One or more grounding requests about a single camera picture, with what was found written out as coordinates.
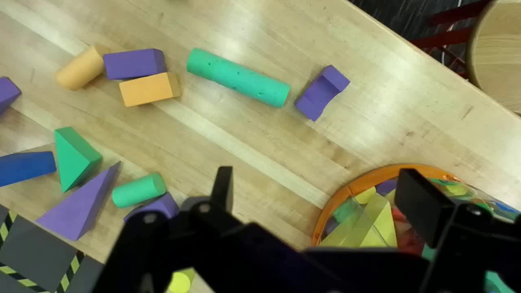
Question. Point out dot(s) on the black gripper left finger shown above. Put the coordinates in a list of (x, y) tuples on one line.
[(221, 188)]

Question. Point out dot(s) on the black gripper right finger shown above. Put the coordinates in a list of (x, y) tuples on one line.
[(425, 209)]

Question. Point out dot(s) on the yellow cylindrical foam block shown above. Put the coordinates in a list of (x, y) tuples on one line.
[(179, 283)]

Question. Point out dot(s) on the clear plastic block bag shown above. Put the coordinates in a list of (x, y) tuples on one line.
[(368, 222)]

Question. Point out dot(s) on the small purple foam block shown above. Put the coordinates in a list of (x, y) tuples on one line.
[(161, 206)]

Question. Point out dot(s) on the short green cylinder block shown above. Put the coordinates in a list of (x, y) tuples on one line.
[(138, 190)]

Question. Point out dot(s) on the long green cylinder block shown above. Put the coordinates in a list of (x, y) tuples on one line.
[(237, 77)]

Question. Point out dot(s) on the orange rectangular foam block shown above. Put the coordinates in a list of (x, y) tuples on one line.
[(146, 90)]

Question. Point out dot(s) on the purple notched foam block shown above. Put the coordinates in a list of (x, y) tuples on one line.
[(319, 94)]

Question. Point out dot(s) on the long purple wedge block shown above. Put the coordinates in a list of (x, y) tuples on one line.
[(81, 206)]

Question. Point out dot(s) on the green triangle foam block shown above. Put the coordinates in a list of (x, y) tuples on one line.
[(75, 157)]

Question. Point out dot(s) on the purple rectangular foam block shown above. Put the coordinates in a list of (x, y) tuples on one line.
[(132, 64)]

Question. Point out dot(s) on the orange cylindrical foam block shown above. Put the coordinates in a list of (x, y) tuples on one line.
[(79, 68)]

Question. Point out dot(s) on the blue triangle foam block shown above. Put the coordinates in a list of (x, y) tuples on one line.
[(26, 167)]

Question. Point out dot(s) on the purple triangle foam block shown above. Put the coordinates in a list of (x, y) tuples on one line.
[(6, 94)]

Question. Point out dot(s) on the wooden stool with red legs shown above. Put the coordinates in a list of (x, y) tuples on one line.
[(496, 55)]

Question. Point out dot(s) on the gray plate with hazard tape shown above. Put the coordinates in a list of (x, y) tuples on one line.
[(32, 255)]

